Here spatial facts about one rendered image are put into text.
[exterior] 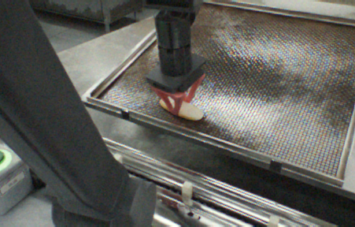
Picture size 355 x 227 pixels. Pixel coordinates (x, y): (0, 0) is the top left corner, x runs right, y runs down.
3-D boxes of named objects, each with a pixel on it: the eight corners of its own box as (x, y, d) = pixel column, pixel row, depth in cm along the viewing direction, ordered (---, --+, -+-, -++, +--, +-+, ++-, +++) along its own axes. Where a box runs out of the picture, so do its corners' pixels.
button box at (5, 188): (-24, 213, 62) (-46, 167, 55) (14, 184, 67) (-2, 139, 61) (9, 232, 58) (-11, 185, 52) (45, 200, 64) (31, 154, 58)
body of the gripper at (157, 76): (146, 84, 62) (138, 49, 57) (179, 56, 67) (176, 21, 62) (174, 97, 59) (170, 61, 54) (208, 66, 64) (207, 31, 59)
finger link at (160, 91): (153, 114, 68) (147, 76, 62) (175, 94, 72) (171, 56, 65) (181, 128, 65) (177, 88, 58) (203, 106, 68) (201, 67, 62)
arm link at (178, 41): (147, 14, 53) (183, 16, 51) (160, -6, 57) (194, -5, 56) (153, 53, 57) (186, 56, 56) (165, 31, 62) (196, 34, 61)
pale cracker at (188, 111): (155, 106, 70) (154, 101, 69) (167, 94, 72) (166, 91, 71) (196, 124, 65) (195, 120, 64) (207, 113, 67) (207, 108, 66)
